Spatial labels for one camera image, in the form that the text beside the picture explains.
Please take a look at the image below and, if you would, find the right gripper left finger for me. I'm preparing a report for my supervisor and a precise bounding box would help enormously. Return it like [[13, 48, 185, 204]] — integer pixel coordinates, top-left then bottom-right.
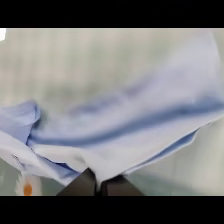
[[56, 167, 98, 197]]

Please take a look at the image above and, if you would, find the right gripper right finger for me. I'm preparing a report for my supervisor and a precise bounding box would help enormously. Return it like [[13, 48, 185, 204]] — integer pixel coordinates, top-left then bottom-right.
[[100, 174, 145, 197]]

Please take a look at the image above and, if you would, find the light blue shirt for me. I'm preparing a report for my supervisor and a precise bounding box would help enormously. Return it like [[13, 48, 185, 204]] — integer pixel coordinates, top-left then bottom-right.
[[0, 31, 224, 192]]

